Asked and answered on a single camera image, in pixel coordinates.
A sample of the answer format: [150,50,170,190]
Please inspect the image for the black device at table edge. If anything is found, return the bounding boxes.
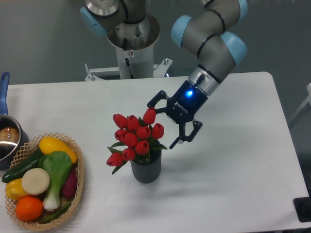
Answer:
[293,197,311,222]

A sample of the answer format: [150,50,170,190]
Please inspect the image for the yellow bell pepper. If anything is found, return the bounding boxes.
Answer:
[5,178,29,201]

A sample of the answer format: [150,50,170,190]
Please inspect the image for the red tulip bouquet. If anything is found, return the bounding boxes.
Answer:
[106,107,167,174]

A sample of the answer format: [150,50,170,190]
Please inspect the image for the yellow squash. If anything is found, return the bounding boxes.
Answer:
[39,136,78,164]

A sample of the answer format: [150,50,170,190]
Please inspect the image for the white furniture piece right edge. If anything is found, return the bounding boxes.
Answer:
[288,83,311,129]

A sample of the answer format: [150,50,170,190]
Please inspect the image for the orange fruit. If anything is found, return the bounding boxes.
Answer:
[15,196,43,221]

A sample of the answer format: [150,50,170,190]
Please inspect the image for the green bok choy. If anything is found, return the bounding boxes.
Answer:
[38,151,72,211]

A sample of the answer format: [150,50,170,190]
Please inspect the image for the beige round bun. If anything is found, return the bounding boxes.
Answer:
[21,168,50,195]

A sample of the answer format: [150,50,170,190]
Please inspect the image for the blue handled saucepan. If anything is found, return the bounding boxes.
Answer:
[0,72,29,170]

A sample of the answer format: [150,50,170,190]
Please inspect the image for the dark grey ribbed vase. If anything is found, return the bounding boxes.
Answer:
[130,150,162,183]

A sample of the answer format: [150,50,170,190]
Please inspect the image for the purple sweet potato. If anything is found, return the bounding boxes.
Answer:
[61,167,78,199]

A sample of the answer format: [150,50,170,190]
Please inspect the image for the white metal base frame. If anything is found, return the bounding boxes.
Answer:
[84,58,173,81]

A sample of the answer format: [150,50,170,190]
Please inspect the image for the dark green cucumber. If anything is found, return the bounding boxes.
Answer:
[2,148,43,183]

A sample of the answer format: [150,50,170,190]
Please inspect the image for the woven wicker basket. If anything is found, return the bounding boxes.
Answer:
[5,133,85,232]

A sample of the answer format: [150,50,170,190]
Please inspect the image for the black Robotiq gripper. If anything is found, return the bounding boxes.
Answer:
[146,79,209,150]

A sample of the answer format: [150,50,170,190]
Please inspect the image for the green bean pod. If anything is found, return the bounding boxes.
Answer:
[38,202,71,224]

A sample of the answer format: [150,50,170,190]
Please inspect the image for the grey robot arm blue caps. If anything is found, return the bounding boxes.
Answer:
[80,0,248,143]

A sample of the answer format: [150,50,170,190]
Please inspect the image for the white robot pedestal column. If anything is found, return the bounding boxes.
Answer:
[111,40,154,67]

